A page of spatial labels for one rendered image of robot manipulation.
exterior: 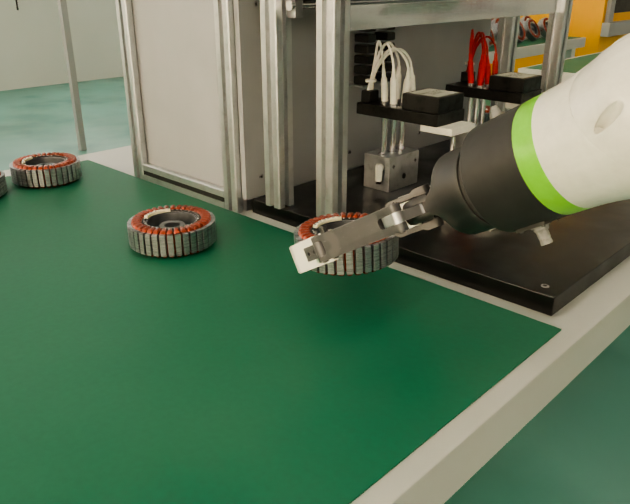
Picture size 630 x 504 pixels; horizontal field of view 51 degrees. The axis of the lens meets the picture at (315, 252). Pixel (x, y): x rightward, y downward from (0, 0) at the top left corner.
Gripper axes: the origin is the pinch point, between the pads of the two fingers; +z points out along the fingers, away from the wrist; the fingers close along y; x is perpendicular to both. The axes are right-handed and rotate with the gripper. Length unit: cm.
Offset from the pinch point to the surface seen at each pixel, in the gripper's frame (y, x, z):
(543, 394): 3.6, -20.0, -14.1
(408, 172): 30.4, 7.0, 16.9
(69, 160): -6, 30, 54
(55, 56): 217, 299, 598
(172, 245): -9.9, 7.3, 19.9
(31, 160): -10, 33, 60
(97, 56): 264, 297, 604
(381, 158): 25.4, 10.2, 16.3
